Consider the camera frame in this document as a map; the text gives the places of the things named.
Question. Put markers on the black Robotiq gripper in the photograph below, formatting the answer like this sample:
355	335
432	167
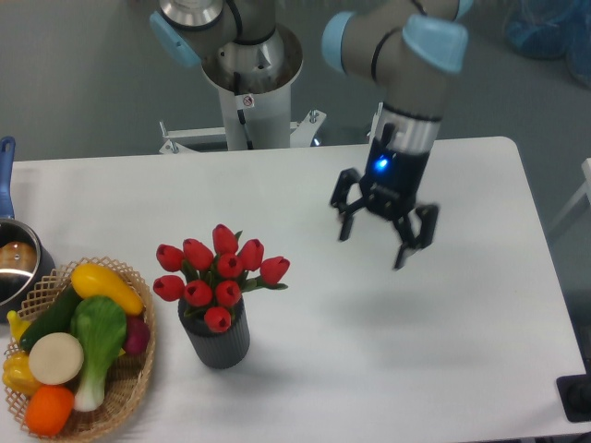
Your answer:
388	188

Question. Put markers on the red tulip bouquet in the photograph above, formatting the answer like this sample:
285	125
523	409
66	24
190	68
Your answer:
209	281

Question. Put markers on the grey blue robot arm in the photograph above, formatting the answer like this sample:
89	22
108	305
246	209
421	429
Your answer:
413	49

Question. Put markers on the dark grey ribbed vase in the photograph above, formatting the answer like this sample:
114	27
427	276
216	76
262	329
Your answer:
217	350

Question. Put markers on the blue plastic bag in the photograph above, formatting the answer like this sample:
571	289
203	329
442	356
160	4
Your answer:
552	30

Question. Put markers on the black device at table edge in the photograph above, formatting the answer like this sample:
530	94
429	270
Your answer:
575	397

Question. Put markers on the red radish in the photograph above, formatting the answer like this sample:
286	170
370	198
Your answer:
138	336

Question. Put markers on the yellow squash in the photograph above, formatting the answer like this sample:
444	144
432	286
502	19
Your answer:
89	280

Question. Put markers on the green bok choy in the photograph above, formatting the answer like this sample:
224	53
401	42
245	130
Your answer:
100	326

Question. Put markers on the woven wicker basket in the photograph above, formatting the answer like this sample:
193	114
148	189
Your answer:
127	379

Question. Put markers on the dark green cucumber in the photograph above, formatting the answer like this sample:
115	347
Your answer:
56	318

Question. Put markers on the white round radish slice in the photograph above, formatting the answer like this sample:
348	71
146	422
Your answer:
56	358

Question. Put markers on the yellow banana tip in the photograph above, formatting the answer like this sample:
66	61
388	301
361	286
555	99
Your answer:
17	325

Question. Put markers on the orange fruit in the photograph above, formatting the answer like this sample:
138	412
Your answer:
48	410

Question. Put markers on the yellow bell pepper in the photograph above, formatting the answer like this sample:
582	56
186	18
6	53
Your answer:
17	375

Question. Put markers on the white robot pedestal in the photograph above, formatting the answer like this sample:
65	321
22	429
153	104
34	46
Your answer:
254	86

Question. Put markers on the white furniture frame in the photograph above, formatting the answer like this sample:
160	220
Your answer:
574	207

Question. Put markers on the blue handled saucepan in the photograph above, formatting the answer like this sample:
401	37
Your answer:
24	260

